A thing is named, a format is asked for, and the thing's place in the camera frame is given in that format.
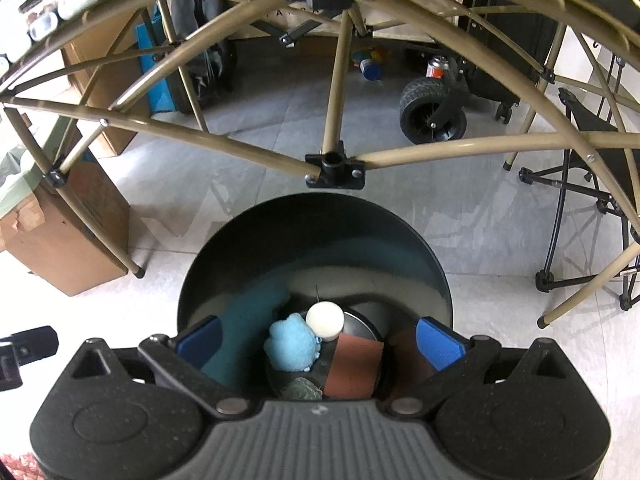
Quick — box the grey green crumpled item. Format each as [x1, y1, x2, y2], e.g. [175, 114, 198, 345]
[279, 377, 323, 402]

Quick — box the black folding camp chair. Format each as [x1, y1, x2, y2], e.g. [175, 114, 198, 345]
[518, 87, 639, 311]

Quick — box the blue fluffy plush ball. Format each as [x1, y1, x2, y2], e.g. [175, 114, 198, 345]
[264, 313, 321, 373]

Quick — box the white round ball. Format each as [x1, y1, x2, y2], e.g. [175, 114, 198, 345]
[305, 301, 345, 341]

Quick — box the blue white container on floor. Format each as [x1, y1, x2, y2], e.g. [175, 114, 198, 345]
[358, 58, 382, 81]

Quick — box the cardboard box with green liner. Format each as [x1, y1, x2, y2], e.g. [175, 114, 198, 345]
[1, 118, 130, 296]

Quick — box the black round trash bin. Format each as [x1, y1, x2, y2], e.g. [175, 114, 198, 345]
[178, 193, 454, 402]

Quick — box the tan folding camping table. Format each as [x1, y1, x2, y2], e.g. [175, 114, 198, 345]
[1, 0, 622, 333]

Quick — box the red white spray can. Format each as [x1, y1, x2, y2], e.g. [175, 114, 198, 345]
[426, 55, 448, 79]

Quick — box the black wheeled cart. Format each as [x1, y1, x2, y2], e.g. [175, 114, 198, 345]
[399, 54, 520, 145]

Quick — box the blue flat panel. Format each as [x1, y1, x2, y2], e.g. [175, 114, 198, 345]
[134, 6, 189, 115]

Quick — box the brown rectangular sponge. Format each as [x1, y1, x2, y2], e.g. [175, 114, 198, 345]
[323, 334, 384, 400]

